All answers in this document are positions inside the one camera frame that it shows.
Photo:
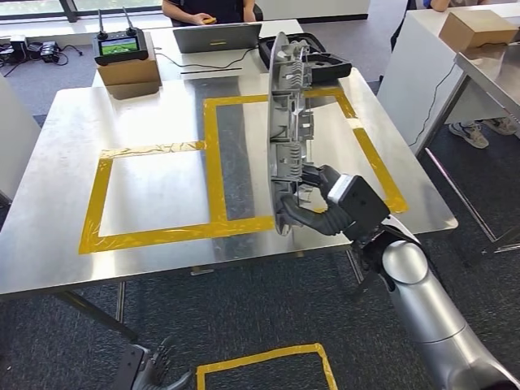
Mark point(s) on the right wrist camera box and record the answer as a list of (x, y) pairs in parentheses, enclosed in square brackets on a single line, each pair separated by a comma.
[(361, 207)]

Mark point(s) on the black flat item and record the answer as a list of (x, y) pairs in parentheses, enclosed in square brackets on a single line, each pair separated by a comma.
[(329, 67)]

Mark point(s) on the white cabinet panel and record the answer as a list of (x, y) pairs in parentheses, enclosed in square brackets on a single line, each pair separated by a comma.
[(414, 81)]

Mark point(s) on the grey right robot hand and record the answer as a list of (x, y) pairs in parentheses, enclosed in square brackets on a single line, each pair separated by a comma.
[(324, 175)]

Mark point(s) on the steel workbench table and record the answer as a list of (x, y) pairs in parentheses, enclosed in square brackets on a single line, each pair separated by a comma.
[(61, 188)]

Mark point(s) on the person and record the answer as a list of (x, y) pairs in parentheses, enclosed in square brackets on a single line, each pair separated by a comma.
[(183, 11), (469, 134)]

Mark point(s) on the small orange item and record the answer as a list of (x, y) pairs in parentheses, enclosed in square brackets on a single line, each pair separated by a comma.
[(209, 21)]

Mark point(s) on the silver floor socket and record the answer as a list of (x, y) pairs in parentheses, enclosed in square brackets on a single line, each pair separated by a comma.
[(202, 271)]

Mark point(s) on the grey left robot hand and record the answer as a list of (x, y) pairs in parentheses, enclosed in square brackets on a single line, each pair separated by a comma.
[(156, 366)]

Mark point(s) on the silver wheel hubcap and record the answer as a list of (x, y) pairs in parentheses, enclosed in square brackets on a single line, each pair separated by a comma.
[(280, 134)]

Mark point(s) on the steel table with white panel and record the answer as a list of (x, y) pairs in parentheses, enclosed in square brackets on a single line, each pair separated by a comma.
[(16, 134)]

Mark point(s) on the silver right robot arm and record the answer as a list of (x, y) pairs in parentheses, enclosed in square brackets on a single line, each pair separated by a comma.
[(414, 285)]

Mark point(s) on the black remote controller with screen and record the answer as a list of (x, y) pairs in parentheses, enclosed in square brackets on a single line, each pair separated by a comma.
[(120, 47)]

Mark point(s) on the white desk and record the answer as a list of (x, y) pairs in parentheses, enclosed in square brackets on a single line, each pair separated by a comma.
[(170, 72)]

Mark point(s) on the grey laptop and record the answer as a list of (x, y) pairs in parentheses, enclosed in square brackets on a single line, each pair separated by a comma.
[(217, 37)]

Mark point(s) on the yellow tape rectangle, crinkled strip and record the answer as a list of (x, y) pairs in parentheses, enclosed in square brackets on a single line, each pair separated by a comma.
[(95, 204)]

